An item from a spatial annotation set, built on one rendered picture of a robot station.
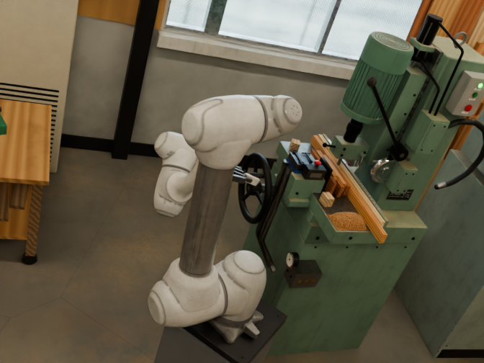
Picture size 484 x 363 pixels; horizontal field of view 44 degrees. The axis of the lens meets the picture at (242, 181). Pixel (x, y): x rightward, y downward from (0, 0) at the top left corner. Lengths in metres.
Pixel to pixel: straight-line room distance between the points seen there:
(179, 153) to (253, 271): 0.48
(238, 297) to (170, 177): 0.46
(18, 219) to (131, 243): 0.60
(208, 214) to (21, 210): 1.56
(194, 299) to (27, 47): 1.84
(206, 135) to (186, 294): 0.53
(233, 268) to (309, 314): 0.94
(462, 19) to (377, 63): 1.80
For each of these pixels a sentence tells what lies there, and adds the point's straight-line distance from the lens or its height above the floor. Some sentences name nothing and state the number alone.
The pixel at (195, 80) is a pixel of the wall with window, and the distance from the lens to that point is 3.70.
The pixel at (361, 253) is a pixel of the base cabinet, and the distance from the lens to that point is 2.60.
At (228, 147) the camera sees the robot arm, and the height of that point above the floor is 1.37.
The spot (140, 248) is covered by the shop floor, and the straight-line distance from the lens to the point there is 3.22.
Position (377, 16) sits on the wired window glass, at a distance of 3.95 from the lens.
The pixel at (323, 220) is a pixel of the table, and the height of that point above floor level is 0.87.
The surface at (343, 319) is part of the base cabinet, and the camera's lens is 2.92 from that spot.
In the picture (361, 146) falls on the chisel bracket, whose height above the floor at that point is 1.07.
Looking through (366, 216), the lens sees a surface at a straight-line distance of 2.32.
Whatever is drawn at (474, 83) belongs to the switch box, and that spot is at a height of 1.46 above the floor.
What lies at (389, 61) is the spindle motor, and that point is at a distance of 2.25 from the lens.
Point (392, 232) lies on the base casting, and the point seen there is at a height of 0.77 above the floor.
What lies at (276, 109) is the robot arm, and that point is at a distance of 1.57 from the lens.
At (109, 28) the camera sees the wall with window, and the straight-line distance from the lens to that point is 3.51.
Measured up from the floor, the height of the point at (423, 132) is 1.24.
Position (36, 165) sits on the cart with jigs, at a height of 0.53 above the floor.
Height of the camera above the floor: 2.13
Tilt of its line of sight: 33 degrees down
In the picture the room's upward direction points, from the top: 19 degrees clockwise
